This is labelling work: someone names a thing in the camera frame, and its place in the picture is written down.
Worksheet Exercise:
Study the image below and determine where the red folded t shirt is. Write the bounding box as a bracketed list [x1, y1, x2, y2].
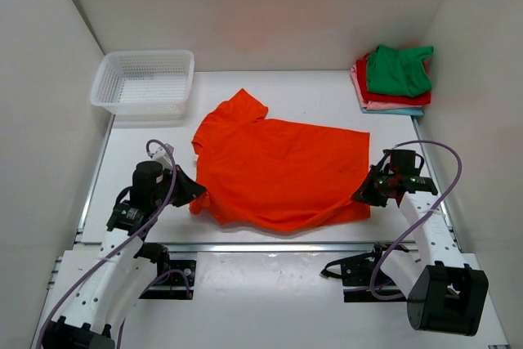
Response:
[355, 56, 431, 106]

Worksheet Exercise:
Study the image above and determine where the light blue folded t shirt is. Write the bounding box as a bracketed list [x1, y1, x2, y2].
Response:
[361, 108, 424, 117]

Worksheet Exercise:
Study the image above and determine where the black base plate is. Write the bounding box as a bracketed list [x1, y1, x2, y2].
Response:
[140, 253, 197, 301]
[320, 242, 400, 303]

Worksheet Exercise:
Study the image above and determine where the pink folded t shirt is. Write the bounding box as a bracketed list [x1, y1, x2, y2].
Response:
[351, 64, 422, 111]

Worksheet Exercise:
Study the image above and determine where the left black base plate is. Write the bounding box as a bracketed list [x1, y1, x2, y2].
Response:
[140, 253, 197, 301]

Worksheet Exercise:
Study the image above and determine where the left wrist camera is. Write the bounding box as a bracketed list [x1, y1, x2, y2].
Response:
[148, 144, 174, 170]

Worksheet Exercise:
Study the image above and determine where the green folded t shirt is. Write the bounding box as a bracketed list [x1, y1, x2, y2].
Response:
[366, 45, 434, 98]

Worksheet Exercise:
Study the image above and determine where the orange t shirt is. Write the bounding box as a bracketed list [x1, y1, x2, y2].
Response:
[190, 90, 371, 235]

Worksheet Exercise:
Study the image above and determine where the white plastic basket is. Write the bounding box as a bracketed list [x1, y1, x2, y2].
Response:
[90, 50, 194, 119]

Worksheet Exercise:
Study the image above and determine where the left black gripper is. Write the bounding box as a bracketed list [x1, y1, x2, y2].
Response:
[155, 159, 207, 204]

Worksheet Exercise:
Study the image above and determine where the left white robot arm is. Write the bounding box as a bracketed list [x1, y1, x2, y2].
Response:
[37, 160, 206, 348]

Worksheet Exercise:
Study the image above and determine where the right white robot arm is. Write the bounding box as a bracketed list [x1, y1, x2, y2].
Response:
[352, 146, 489, 337]

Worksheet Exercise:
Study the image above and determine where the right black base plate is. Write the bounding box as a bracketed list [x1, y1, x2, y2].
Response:
[320, 242, 400, 303]

